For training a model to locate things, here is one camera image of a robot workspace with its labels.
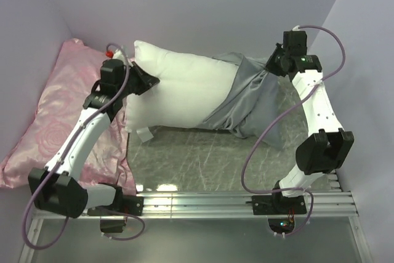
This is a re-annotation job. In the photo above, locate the white pillow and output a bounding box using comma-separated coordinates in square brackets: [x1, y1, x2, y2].
[125, 41, 238, 142]

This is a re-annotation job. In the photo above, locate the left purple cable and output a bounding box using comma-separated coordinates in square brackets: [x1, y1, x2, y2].
[22, 43, 146, 250]

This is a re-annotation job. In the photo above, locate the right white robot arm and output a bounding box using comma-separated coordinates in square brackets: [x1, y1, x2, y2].
[266, 26, 354, 214]

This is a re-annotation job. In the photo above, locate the pink satin rose pillow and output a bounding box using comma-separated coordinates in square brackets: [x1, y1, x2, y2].
[1, 39, 136, 195]

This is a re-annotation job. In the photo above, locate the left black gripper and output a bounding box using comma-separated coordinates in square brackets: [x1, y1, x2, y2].
[118, 61, 159, 98]

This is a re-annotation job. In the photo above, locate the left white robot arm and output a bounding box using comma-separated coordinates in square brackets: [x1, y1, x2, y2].
[27, 59, 160, 218]

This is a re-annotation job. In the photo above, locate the grey pillowcase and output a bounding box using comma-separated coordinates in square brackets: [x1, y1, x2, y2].
[197, 52, 279, 139]

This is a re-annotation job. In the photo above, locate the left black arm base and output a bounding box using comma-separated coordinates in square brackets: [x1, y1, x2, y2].
[100, 195, 145, 240]

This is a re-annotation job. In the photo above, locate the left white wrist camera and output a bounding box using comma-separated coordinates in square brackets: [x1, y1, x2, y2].
[105, 45, 131, 65]

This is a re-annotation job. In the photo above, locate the grey marble mat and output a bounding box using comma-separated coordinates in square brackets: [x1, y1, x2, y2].
[126, 84, 308, 193]

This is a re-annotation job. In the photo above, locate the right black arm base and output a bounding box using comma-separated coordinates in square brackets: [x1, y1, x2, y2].
[246, 193, 307, 237]

